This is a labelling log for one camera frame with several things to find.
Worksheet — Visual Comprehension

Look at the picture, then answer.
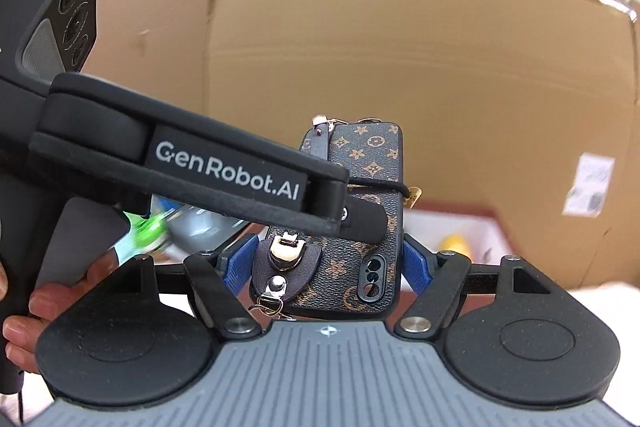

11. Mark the brown cardboard surround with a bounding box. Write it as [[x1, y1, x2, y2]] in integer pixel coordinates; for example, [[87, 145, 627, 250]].
[[85, 0, 639, 287]]

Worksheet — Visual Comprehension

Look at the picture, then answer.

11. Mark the green mosquito repellent device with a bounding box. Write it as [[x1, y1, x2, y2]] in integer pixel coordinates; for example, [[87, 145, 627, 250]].
[[115, 196, 180, 265]]

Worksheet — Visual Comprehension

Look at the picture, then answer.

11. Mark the person's left hand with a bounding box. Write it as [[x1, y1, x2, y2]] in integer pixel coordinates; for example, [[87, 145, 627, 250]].
[[2, 248, 119, 373]]

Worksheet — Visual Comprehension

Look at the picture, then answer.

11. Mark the brown monogram phone case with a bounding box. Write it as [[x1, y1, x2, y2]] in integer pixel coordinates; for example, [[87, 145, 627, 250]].
[[250, 115, 421, 320]]

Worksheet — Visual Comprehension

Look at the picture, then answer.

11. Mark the yellow object in box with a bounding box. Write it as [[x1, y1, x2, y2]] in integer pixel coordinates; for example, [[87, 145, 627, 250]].
[[437, 233, 473, 260]]

